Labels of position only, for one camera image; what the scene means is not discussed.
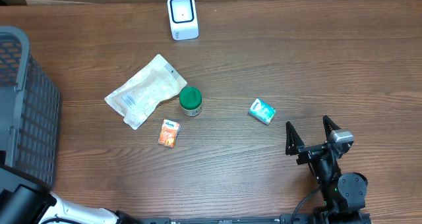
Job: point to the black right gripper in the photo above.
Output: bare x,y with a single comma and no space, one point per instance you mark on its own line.
295,145

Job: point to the teal tissue pack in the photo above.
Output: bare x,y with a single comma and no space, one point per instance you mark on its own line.
262,111

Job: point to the green lid jar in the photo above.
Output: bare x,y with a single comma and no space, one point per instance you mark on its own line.
190,99

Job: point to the orange tissue pack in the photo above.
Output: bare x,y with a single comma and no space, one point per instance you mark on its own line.
169,133

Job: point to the beige pouch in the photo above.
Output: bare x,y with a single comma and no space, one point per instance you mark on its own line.
137,99

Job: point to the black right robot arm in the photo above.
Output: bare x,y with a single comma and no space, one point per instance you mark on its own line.
343,194

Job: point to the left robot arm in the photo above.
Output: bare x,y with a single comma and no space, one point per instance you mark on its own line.
26,200

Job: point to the white barcode scanner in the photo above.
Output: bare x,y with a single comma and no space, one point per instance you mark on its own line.
183,19

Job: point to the grey plastic mesh basket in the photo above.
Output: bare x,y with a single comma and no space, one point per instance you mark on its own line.
30,109

